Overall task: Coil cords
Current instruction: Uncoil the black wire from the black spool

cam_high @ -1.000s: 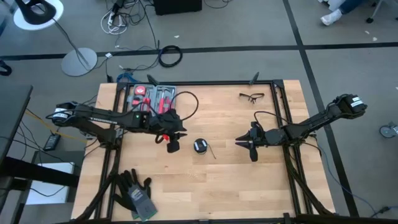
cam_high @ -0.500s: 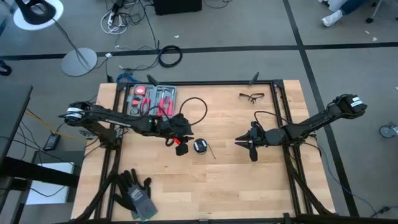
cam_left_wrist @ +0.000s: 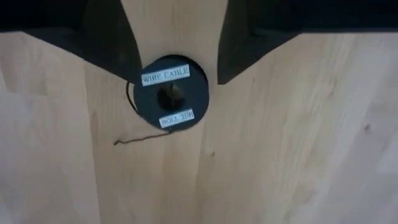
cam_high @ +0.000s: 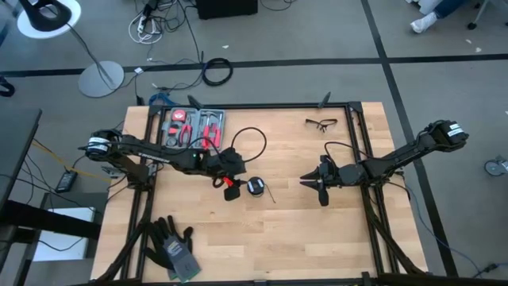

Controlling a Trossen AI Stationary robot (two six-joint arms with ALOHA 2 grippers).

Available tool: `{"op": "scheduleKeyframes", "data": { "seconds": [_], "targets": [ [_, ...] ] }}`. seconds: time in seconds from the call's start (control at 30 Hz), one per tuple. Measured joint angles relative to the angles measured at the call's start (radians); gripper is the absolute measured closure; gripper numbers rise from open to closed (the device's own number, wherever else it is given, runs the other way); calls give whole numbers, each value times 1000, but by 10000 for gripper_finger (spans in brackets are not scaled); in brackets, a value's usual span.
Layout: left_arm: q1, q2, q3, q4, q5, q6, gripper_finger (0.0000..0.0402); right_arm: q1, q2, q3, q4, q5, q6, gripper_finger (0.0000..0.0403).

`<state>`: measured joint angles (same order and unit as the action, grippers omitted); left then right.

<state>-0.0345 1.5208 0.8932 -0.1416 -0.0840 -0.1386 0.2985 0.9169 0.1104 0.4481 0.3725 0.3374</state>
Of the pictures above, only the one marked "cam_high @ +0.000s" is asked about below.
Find black glove grey cuff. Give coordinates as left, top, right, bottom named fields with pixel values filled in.
left=162, top=234, right=203, bottom=284

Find black camera cable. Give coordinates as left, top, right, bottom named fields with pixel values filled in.
left=324, top=141, right=370, bottom=164
left=186, top=126, right=267, bottom=164

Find clear safety glasses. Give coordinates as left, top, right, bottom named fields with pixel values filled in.
left=304, top=118, right=339, bottom=133

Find black work glove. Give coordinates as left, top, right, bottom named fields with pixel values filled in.
left=142, top=214, right=194, bottom=271

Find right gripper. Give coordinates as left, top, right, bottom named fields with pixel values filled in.
left=299, top=154, right=368, bottom=207

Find black floor plug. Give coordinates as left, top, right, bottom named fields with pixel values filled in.
left=471, top=261, right=508, bottom=279

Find grey lamp stand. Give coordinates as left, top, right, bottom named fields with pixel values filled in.
left=65, top=21, right=125, bottom=99

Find black power adapter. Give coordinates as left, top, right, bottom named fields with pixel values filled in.
left=54, top=170, right=79, bottom=194

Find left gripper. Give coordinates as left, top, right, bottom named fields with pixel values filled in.
left=199, top=146, right=250, bottom=202

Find yellow cable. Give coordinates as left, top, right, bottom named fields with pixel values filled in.
left=31, top=141, right=110, bottom=182

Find person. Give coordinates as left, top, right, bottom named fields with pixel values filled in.
left=410, top=0, right=469, bottom=35

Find blue coiled cable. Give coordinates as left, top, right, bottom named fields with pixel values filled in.
left=148, top=91, right=180, bottom=107

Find coiled black cable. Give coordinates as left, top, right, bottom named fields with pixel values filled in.
left=201, top=57, right=234, bottom=87

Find grey office chair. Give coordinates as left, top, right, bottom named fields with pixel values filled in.
left=467, top=0, right=501, bottom=31

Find blue floor cable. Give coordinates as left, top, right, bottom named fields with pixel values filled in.
left=404, top=182, right=485, bottom=275

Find grey caster wheel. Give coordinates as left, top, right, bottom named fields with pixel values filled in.
left=483, top=156, right=508, bottom=177

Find black box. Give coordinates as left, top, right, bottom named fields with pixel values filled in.
left=196, top=0, right=259, bottom=21

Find black cord spool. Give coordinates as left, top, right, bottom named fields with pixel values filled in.
left=246, top=176, right=266, bottom=196

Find white box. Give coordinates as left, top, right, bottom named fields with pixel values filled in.
left=31, top=206, right=96, bottom=262

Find black desk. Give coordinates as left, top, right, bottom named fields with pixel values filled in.
left=0, top=106, right=43, bottom=210

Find white pedal trash bin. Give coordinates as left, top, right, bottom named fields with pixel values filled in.
left=416, top=0, right=445, bottom=16

